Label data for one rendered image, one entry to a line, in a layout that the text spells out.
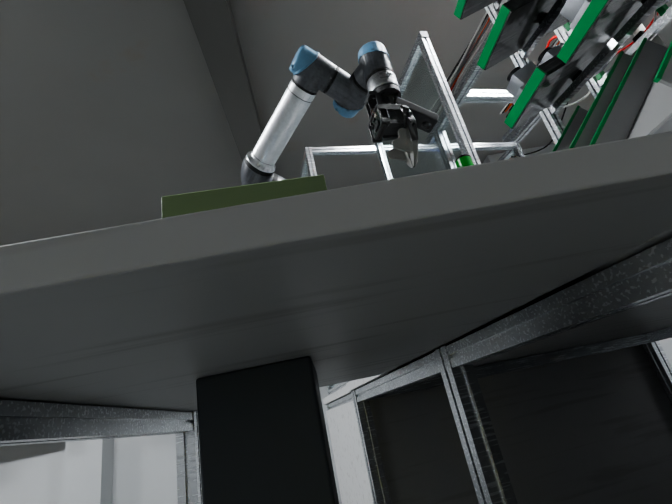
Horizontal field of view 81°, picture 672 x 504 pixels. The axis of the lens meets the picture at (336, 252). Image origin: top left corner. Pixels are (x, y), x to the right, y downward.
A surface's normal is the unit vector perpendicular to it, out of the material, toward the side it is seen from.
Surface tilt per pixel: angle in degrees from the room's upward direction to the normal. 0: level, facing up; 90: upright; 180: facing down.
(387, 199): 90
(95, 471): 90
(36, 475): 90
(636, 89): 90
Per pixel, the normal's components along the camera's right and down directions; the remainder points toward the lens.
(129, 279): 0.19, 0.90
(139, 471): 0.00, -0.39
